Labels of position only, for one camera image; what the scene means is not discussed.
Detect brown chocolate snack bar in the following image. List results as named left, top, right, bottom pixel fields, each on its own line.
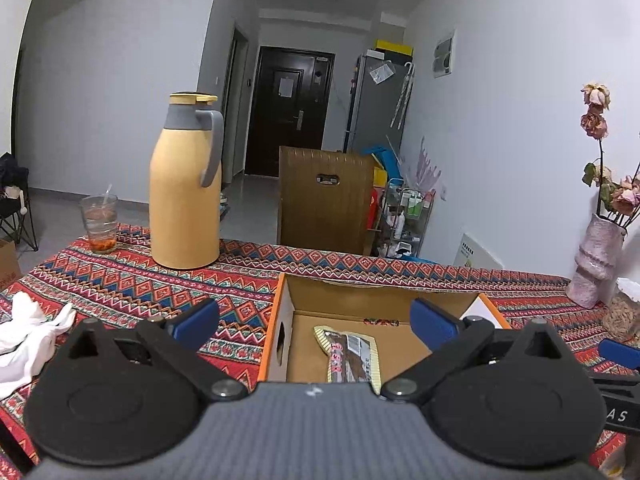
left=314, top=325, right=382, bottom=392

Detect woven tissue box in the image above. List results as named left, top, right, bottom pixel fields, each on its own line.
left=602, top=278, right=640, bottom=342

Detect orange cardboard snack box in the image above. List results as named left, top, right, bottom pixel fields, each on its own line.
left=257, top=273, right=510, bottom=382

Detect patterned red tablecloth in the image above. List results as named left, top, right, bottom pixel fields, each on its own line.
left=0, top=222, right=640, bottom=480

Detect pink textured vase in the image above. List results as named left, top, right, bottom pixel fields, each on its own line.
left=566, top=214, right=627, bottom=309

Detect glass cup with drink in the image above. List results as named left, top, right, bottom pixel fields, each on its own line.
left=80, top=184, right=118, bottom=254

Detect white crumpled cloth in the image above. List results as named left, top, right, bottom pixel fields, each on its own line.
left=0, top=292, right=76, bottom=400

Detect yellow thermos jug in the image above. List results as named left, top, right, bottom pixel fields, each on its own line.
left=149, top=92, right=224, bottom=270

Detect dried pink flowers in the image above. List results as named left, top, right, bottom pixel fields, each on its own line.
left=579, top=82, right=639, bottom=230

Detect brown cardboard carton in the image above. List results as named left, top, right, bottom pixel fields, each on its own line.
left=278, top=146, right=374, bottom=255

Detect black folding chair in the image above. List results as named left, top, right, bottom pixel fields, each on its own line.
left=0, top=152, right=39, bottom=252

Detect grey refrigerator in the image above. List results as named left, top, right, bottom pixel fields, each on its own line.
left=343, top=55, right=410, bottom=154

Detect dark entrance door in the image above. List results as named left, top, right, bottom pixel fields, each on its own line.
left=244, top=47, right=334, bottom=177

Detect wire storage rack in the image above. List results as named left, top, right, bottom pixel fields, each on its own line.
left=373, top=178, right=435, bottom=260

